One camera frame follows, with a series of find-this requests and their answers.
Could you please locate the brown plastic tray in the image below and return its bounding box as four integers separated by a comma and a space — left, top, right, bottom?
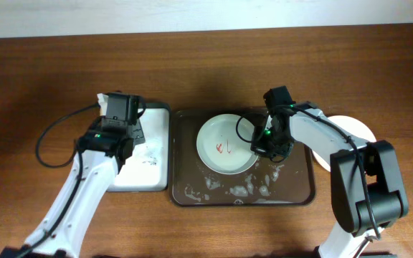
168, 110, 315, 207

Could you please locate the pale green plate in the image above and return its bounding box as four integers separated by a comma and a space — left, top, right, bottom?
196, 114, 258, 175

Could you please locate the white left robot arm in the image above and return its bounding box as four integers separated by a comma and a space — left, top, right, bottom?
0, 92, 146, 257

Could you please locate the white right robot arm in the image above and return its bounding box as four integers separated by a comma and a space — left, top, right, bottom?
250, 86, 409, 257

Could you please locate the pinkish white plate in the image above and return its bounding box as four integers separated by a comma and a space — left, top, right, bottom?
312, 115, 377, 173

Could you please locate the white soapy water tray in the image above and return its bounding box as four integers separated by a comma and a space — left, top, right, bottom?
108, 102, 171, 192

